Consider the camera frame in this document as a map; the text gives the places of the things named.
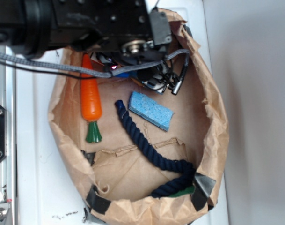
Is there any dark blue rope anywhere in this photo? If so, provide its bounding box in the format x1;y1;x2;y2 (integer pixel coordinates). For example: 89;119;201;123
114;100;196;198

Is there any blue sponge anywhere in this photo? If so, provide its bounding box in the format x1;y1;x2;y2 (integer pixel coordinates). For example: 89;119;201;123
128;91;174;132

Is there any aluminium frame rail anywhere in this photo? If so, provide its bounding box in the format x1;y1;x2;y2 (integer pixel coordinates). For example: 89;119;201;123
0;60;18;225

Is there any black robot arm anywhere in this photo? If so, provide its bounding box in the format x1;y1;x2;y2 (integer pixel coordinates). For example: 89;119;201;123
0;0;189;94

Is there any orange toy carrot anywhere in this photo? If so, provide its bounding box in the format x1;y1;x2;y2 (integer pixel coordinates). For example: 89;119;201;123
80;54;103;143

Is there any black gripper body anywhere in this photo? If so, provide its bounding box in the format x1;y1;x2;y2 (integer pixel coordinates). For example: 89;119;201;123
72;0;187;96

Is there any grey braided cable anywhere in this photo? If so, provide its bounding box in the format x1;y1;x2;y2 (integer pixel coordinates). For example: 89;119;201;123
0;49;190;79

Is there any green felt piece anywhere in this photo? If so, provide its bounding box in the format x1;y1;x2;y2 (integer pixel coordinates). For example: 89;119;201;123
169;185;195;198

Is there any silver corner bracket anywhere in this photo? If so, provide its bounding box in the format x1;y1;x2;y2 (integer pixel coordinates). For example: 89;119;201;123
0;202;11;223

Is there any brown paper bag bin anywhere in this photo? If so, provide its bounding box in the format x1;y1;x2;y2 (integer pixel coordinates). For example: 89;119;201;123
48;10;229;225

